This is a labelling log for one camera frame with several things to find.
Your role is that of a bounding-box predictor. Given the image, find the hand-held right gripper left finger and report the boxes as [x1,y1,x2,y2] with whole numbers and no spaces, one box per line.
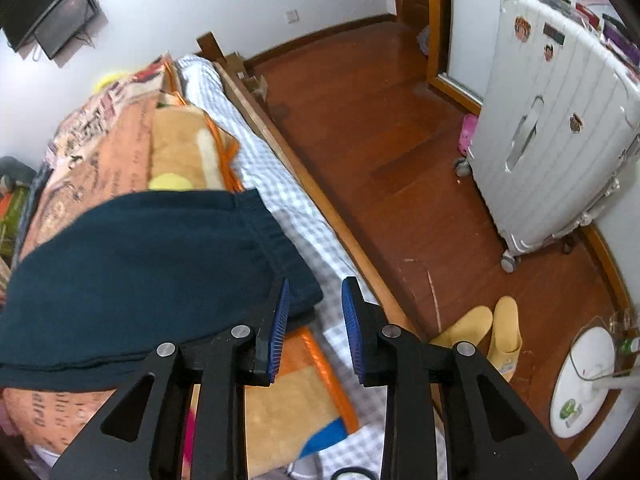
[50,277,291,480]

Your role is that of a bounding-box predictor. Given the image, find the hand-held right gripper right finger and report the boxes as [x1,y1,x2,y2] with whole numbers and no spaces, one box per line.
[341,276,593,480]

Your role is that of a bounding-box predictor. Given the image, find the dark teal pants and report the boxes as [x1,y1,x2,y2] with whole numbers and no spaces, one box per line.
[0,187,323,391]

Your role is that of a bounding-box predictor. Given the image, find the checked bed sheet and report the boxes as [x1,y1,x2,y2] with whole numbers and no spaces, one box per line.
[175,55,451,480]

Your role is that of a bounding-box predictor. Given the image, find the orange printed blanket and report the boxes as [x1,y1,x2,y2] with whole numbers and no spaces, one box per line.
[0,52,361,466]

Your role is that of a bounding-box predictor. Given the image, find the pink clog shoe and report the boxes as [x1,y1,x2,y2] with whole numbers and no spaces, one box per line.
[459,113,479,157]

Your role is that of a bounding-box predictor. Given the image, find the white fan base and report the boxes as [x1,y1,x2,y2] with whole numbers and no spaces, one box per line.
[550,327,640,440]

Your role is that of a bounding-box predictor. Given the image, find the white suitcase with stickers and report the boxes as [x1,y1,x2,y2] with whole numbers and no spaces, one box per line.
[452,0,640,273]

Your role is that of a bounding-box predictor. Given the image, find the green cloth item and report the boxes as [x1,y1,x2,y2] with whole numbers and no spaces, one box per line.
[0,187,31,256]

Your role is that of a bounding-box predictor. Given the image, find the yellow plush toy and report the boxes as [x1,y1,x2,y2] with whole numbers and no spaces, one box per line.
[95,71,133,92]

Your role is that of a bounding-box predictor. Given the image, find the clutter of small boxes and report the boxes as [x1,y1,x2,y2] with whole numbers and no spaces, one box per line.
[535,0,640,81]

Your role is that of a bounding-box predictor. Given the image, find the wooden bed frame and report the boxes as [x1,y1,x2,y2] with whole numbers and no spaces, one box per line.
[196,32,446,411]

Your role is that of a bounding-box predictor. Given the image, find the wooden door frame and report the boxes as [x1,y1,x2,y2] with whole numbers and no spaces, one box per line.
[390,0,483,111]

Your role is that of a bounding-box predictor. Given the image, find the black wall television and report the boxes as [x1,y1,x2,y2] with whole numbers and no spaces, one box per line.
[0,0,113,61]

